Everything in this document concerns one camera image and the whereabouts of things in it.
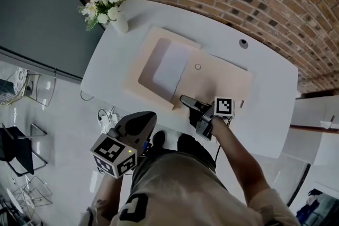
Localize black chair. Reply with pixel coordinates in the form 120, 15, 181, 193
0, 123, 49, 177

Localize white flower bouquet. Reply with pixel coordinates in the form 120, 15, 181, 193
76, 0, 141, 32

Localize white vase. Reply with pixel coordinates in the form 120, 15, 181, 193
109, 11, 129, 34

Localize white counter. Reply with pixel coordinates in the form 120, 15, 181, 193
280, 95, 339, 166

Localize person's black shoe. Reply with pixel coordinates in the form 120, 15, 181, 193
153, 131, 166, 146

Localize wire chair with white cushion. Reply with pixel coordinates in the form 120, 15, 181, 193
0, 66, 30, 106

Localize person's black trousers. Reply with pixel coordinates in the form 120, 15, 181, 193
176, 133, 217, 170

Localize wire frame chair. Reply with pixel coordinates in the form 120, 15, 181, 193
10, 176, 53, 220

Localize person's left forearm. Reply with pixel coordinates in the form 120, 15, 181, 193
90, 173, 125, 222

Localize white A4 paper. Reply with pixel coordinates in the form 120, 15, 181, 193
153, 42, 190, 92

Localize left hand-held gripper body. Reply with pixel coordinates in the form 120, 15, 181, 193
90, 128, 153, 179

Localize person's right forearm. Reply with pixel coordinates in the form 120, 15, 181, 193
211, 116, 272, 207

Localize person's light t-shirt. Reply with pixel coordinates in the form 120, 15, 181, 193
79, 150, 301, 226

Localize white power strip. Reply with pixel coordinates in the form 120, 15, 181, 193
97, 110, 120, 134

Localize small white box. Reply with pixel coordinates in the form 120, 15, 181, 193
319, 115, 336, 130

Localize grey cabinet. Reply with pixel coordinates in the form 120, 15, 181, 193
0, 0, 106, 85

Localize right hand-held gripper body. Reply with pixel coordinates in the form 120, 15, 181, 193
189, 97, 236, 140

